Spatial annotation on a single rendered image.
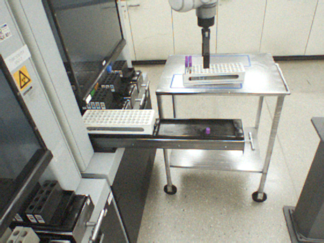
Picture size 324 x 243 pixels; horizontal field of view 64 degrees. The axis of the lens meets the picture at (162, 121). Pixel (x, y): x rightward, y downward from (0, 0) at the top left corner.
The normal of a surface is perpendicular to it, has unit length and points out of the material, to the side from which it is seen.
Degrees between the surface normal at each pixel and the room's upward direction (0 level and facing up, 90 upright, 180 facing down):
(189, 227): 0
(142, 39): 90
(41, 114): 90
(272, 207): 0
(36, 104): 90
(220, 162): 0
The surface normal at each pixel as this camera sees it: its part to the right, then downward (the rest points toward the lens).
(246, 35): -0.13, 0.61
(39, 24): 0.99, 0.01
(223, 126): -0.09, -0.79
